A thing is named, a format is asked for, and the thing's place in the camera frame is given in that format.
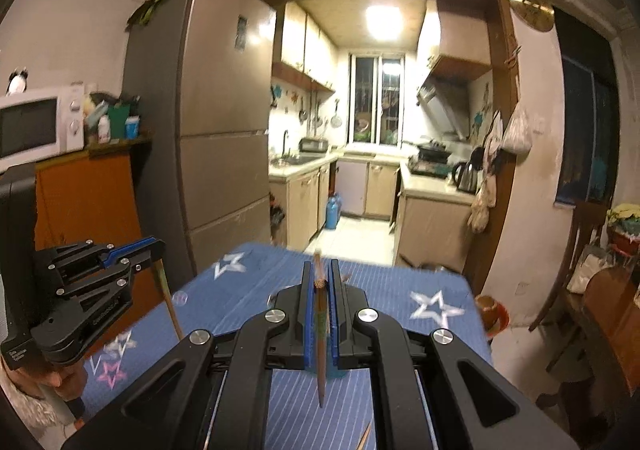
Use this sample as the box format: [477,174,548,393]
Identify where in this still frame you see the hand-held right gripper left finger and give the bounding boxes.
[62,261,321,450]

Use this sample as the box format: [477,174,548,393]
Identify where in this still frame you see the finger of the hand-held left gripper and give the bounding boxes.
[29,254,165,364]
[34,237,167,287]

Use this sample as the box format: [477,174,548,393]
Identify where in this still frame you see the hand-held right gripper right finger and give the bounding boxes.
[327,260,581,450]

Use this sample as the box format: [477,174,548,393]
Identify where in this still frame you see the teal slotted metal utensil holder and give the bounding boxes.
[306,325,363,378]

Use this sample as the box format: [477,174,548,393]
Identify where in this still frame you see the green banded wooden chopstick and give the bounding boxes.
[312,251,330,407]

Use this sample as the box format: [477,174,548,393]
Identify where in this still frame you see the person's fluffy sleeved left forearm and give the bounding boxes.
[0,370,76,442]

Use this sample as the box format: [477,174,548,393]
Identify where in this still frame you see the person's left hand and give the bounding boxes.
[42,361,90,403]

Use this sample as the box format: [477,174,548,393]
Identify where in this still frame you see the blue star print tablecloth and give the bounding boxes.
[75,243,494,450]

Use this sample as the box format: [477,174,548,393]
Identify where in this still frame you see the orange wooden cabinet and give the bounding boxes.
[34,137,167,313]

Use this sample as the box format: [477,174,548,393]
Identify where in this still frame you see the blue water jug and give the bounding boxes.
[325,193,344,230]

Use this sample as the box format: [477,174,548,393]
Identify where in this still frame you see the beige sink base cabinets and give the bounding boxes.
[268,156,339,249]

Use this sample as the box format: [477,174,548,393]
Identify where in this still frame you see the white microwave oven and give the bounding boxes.
[0,83,86,162]

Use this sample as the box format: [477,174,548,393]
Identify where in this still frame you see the green plastic container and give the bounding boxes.
[107,98,132,140]

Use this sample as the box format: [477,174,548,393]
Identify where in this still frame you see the beige stove base cabinet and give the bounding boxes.
[394,170,477,277]

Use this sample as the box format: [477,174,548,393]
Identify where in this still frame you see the brown metallic refrigerator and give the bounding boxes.
[124,0,277,282]

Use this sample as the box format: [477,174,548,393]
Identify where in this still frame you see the orange round container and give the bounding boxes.
[473,293,511,336]

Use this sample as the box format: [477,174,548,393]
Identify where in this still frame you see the penguin toy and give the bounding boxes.
[6,68,29,96]

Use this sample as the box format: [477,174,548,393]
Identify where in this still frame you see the gas stove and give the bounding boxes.
[408,157,451,177]

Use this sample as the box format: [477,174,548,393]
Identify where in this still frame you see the steel electric kettle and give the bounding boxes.
[452,161,484,194]

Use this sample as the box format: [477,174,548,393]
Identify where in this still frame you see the black wok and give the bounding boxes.
[407,140,451,161]

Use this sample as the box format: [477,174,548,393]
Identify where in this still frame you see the hanging pale cloth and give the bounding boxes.
[468,111,504,234]

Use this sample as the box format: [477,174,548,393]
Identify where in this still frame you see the barred kitchen window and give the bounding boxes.
[348,53,405,151]

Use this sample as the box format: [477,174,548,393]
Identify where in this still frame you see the steel range hood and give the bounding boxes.
[416,75,471,139]

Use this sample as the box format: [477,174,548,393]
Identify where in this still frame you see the dark wooden chair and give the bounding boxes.
[529,201,612,347]

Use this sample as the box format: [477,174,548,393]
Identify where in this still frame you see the refrigerator door sticker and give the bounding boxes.
[234,15,250,52]

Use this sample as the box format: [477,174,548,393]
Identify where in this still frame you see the hanging white plastic bag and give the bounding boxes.
[501,103,534,154]

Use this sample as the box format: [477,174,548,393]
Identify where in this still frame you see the dark wooden side table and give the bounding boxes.
[562,264,640,433]

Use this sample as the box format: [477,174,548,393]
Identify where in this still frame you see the basket with yellow flowers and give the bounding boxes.
[605,203,640,257]

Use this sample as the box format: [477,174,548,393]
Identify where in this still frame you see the square ceiling light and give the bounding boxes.
[365,5,404,42]

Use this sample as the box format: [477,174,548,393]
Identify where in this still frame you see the cabinet above range hood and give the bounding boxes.
[417,0,494,80]

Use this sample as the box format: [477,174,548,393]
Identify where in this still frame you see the dark curtained window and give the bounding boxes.
[552,10,621,207]

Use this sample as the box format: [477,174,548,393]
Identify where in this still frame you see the beige kitchen wall cabinets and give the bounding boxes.
[272,0,337,92]

